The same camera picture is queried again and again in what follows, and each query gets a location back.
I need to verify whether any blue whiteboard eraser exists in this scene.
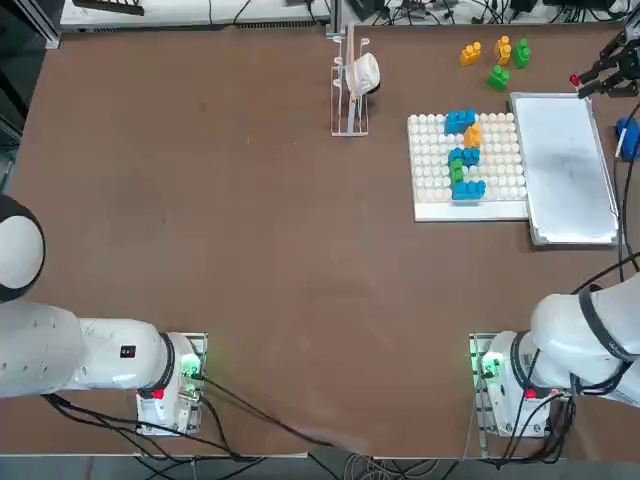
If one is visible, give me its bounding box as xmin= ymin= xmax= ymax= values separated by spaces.
xmin=615 ymin=117 xmax=640 ymax=161

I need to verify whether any blue three-stud block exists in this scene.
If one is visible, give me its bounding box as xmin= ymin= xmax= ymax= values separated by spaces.
xmin=451 ymin=179 xmax=488 ymax=206
xmin=444 ymin=108 xmax=477 ymax=135
xmin=448 ymin=147 xmax=482 ymax=167

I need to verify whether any black left arm base cable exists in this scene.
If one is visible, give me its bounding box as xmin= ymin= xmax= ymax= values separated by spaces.
xmin=39 ymin=372 xmax=374 ymax=461

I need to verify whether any grey aluminium camera post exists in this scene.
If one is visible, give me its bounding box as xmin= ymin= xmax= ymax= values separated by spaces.
xmin=325 ymin=0 xmax=347 ymax=40

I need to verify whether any whiteboard with metal frame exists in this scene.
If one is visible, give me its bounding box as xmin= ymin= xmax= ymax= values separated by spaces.
xmin=509 ymin=91 xmax=620 ymax=247

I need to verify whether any white studded baseplate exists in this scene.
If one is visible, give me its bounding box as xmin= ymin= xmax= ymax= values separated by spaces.
xmin=407 ymin=112 xmax=530 ymax=223

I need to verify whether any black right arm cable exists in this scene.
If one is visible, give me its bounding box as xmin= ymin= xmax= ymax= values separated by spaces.
xmin=569 ymin=99 xmax=640 ymax=296

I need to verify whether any white cup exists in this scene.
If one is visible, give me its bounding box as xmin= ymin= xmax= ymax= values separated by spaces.
xmin=345 ymin=52 xmax=382 ymax=96

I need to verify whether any black power strip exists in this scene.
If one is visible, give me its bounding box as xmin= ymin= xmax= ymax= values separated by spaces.
xmin=72 ymin=0 xmax=146 ymax=16

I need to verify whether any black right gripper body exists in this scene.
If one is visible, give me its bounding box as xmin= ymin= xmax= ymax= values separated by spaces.
xmin=607 ymin=29 xmax=640 ymax=99

